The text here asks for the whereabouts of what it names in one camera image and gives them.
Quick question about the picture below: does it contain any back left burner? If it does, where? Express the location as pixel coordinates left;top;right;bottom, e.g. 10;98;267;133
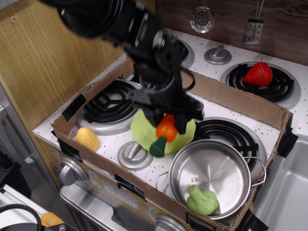
178;39;195;69

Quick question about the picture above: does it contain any silver oven knob right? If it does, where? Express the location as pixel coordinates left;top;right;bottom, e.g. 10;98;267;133
155;215;186;231

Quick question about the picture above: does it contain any silver stovetop knob back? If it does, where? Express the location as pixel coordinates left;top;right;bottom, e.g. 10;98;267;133
204;45;232;65

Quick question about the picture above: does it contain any hanging silver slotted spatula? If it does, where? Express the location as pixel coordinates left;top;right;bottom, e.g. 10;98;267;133
242;0;264;45

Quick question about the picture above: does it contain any yellow toy corn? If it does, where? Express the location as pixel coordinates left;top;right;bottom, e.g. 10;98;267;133
76;127;100;151

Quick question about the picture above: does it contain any back right black burner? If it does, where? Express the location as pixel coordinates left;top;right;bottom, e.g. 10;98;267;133
220;62;301;109

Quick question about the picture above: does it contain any hanging silver skimmer ladle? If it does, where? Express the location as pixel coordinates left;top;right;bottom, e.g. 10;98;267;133
190;0;215;34

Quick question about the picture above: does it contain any silver oven knob left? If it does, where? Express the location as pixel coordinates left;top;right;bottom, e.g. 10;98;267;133
59;157;89;186

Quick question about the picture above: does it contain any silver stovetop knob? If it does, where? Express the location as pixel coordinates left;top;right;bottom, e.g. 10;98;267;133
204;45;232;65
117;141;153;171

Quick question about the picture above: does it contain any orange object bottom left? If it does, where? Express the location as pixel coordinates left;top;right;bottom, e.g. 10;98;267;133
40;212;63;227

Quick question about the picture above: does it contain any front left black burner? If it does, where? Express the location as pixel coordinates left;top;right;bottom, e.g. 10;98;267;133
77;79;141;136

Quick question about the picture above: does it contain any black braided cable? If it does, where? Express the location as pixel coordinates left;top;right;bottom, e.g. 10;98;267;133
0;204;43;231

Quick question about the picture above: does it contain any front right black burner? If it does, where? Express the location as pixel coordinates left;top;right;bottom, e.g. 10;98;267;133
193;117;267;183

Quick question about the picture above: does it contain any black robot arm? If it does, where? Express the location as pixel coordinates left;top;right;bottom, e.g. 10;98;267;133
46;0;204;134

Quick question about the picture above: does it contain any grey toy sink basin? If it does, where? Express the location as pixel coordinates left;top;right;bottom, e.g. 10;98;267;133
254;135;308;231

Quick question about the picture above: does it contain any silver stovetop knob front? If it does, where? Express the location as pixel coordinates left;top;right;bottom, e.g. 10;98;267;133
117;141;153;171

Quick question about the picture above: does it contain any green toy broccoli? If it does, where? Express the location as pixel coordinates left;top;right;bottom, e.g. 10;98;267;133
187;185;218;216

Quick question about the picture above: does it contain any silver oven knob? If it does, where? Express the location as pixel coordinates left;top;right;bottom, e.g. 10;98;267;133
155;215;186;231
59;157;89;186

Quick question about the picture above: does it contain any orange toy carrot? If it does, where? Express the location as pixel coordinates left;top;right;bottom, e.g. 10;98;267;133
149;114;178;157

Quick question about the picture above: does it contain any silver metal pot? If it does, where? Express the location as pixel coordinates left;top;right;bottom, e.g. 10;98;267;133
166;140;266;220

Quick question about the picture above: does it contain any red toy strawberry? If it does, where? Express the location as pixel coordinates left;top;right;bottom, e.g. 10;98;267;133
243;62;273;87

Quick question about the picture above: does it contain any brown cardboard fence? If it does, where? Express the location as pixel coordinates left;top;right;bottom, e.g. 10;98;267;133
52;58;293;231

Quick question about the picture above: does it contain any black burner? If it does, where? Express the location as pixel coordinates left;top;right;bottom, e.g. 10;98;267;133
193;117;267;183
77;79;141;136
220;62;301;109

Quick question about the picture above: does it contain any silver oven door handle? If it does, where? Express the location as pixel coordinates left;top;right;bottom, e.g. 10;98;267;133
60;184;155;231

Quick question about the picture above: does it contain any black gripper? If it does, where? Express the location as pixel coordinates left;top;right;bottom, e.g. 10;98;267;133
128;68;204;134

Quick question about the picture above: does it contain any light green plastic plate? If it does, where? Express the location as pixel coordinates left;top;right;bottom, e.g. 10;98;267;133
130;110;196;154

